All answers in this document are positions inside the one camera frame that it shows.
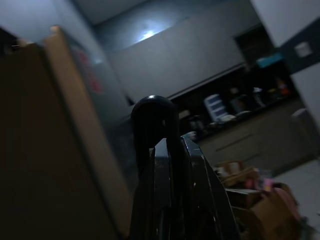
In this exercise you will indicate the white wall box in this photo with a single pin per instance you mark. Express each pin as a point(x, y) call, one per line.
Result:
point(303, 49)

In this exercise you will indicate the grey refrigerator with red sticker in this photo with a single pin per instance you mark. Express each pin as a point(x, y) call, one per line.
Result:
point(107, 100)

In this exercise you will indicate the grey lower kitchen cabinet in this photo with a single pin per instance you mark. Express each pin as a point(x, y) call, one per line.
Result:
point(255, 142)

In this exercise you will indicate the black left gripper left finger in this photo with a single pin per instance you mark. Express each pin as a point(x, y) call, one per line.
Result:
point(152, 200)

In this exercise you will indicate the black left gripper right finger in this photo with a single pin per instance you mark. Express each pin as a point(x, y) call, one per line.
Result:
point(200, 200)

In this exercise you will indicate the cardboard box with clutter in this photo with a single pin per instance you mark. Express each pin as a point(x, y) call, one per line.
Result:
point(270, 212)

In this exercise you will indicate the teal box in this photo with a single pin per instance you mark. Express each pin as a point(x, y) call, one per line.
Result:
point(270, 60)

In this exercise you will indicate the grey upper wall cabinets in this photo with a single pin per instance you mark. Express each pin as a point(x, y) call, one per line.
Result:
point(187, 57)

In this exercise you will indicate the brown cardboard trash box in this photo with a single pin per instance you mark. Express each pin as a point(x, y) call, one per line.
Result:
point(50, 150)

